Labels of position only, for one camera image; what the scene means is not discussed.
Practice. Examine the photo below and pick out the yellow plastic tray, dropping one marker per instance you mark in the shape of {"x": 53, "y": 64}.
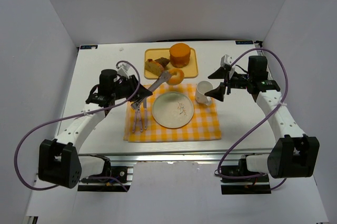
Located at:
{"x": 190, "y": 71}

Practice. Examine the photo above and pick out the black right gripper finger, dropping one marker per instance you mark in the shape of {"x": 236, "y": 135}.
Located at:
{"x": 221, "y": 73}
{"x": 217, "y": 93}

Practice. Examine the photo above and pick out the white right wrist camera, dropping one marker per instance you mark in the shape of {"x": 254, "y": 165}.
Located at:
{"x": 226, "y": 60}

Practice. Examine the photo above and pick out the blue label sticker left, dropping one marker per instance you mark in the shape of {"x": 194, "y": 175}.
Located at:
{"x": 83, "y": 47}

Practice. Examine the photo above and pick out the blue label sticker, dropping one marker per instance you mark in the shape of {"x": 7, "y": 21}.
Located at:
{"x": 244, "y": 42}
{"x": 83, "y": 47}

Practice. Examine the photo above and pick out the sliced loaf bread piece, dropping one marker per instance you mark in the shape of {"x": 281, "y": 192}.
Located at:
{"x": 154, "y": 67}

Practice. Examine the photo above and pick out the knife with pink handle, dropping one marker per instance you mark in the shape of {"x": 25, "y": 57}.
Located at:
{"x": 145, "y": 117}

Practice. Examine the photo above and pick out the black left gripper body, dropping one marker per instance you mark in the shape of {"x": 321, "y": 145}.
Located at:
{"x": 134, "y": 86}

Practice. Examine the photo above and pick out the orange ring donut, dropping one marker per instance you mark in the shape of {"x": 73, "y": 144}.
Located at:
{"x": 177, "y": 76}

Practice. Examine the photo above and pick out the blue label sticker right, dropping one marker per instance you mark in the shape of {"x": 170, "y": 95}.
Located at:
{"x": 244, "y": 42}

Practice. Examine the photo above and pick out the spoon with pink handle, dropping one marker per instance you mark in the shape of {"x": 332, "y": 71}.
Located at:
{"x": 135, "y": 120}

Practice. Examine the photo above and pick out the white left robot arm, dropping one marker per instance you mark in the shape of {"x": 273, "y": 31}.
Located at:
{"x": 59, "y": 162}

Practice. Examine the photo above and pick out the small dark brown pastry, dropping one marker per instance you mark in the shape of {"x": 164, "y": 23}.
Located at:
{"x": 163, "y": 61}

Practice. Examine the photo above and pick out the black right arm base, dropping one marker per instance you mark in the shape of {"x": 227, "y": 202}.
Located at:
{"x": 239, "y": 186}

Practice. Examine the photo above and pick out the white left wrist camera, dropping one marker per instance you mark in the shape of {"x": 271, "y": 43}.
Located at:
{"x": 122, "y": 69}

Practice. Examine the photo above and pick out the white ceramic mug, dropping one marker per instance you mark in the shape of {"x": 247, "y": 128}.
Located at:
{"x": 202, "y": 88}

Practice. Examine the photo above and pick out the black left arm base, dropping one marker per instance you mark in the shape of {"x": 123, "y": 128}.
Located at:
{"x": 114, "y": 179}

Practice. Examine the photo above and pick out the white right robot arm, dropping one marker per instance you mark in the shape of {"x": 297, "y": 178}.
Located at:
{"x": 294, "y": 154}

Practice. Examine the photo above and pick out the aluminium table frame rail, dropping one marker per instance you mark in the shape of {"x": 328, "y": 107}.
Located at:
{"x": 131, "y": 159}

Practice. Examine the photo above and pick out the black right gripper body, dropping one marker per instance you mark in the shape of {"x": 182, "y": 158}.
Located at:
{"x": 227, "y": 82}

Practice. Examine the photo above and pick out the yellow checkered cloth placemat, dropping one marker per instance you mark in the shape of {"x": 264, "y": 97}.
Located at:
{"x": 203, "y": 126}

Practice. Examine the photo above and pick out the tall orange round cake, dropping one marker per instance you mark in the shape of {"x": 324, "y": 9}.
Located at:
{"x": 180, "y": 55}

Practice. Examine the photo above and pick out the pale green ceramic plate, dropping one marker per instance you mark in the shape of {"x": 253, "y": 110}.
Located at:
{"x": 172, "y": 110}

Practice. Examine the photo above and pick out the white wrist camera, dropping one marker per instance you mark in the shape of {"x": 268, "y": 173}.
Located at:
{"x": 122, "y": 69}
{"x": 226, "y": 60}

